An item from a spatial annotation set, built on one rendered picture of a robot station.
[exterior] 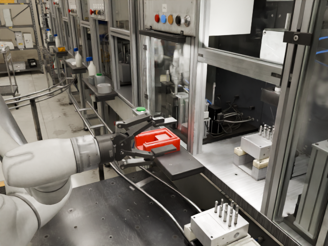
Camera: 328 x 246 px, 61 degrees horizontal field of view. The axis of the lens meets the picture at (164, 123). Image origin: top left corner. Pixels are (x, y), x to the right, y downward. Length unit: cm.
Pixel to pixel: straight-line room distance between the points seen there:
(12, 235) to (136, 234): 42
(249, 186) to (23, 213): 72
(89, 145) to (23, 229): 40
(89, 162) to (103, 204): 59
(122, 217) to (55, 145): 59
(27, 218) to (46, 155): 35
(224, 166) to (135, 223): 41
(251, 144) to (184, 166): 26
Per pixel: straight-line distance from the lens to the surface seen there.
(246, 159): 111
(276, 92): 100
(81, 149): 70
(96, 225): 119
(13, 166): 69
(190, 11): 102
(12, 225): 96
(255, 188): 100
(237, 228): 81
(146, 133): 119
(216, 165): 109
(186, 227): 86
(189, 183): 160
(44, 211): 104
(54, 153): 68
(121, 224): 117
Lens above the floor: 147
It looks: 23 degrees down
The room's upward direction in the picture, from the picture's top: straight up
